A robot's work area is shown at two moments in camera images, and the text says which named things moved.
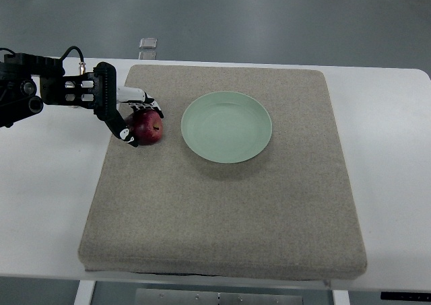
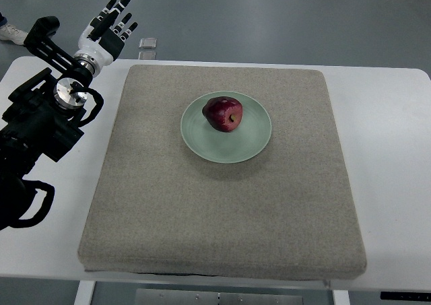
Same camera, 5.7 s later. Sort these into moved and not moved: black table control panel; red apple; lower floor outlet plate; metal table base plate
Moved: red apple
Not moved: lower floor outlet plate; black table control panel; metal table base plate
